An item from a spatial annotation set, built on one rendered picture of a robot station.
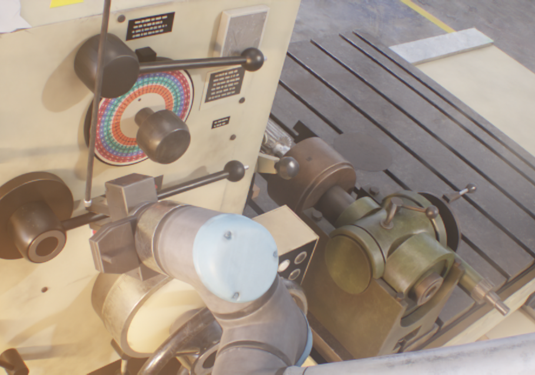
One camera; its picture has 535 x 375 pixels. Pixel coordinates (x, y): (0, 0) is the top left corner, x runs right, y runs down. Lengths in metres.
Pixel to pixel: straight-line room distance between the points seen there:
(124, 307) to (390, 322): 0.60
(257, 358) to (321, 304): 0.90
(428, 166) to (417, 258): 0.85
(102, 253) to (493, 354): 0.46
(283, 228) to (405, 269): 0.28
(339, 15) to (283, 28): 4.38
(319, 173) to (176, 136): 0.72
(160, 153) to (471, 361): 0.50
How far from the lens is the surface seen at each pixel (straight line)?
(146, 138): 0.98
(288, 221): 1.43
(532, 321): 2.48
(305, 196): 1.65
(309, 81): 2.54
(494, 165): 2.50
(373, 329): 1.60
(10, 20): 0.88
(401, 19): 5.81
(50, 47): 0.91
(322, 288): 1.67
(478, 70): 4.11
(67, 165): 1.04
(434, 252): 1.55
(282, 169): 1.32
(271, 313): 0.83
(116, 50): 0.89
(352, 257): 1.55
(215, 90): 1.12
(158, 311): 1.21
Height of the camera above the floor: 2.27
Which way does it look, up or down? 39 degrees down
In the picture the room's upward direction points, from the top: 16 degrees clockwise
